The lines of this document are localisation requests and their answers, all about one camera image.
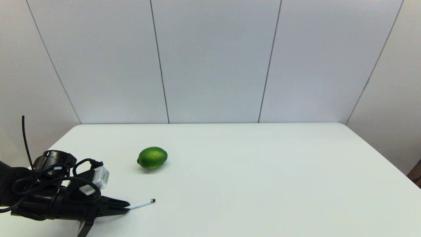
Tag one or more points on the white pen with black cap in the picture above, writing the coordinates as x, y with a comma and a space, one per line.
143, 204

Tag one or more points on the brown wooden furniture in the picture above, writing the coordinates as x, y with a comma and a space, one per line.
416, 172

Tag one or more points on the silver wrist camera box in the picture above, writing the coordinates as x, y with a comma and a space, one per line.
98, 177

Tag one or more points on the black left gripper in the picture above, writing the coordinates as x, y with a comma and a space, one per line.
74, 207

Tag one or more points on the green lime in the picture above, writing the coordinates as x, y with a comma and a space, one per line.
152, 158

